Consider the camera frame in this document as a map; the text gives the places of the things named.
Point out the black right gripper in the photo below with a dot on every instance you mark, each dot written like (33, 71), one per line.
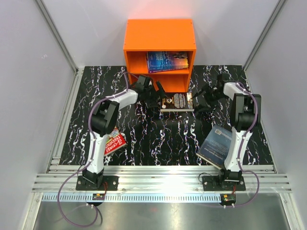
(208, 104)

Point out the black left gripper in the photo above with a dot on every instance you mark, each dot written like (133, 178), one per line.
(151, 104)

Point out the black book with white text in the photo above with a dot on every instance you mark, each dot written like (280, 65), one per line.
(177, 102)

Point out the Jane Eyre book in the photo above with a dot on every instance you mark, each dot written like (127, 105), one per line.
(166, 61)

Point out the purple paperback book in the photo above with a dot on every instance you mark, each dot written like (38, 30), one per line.
(165, 70)

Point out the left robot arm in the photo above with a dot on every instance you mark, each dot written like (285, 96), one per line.
(102, 121)

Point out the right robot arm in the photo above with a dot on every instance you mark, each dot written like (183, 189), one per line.
(244, 117)

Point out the dark blue book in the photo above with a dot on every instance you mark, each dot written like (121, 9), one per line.
(215, 147)

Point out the red Treehouse book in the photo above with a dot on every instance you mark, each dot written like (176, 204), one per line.
(114, 142)

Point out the orange wooden shelf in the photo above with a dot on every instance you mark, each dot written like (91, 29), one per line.
(144, 35)

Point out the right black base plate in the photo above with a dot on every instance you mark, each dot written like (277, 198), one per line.
(212, 183)

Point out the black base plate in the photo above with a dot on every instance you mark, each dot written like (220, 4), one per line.
(109, 183)
(212, 183)

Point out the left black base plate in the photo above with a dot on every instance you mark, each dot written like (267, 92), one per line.
(109, 183)

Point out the slotted cable duct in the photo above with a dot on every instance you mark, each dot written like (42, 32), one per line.
(138, 198)

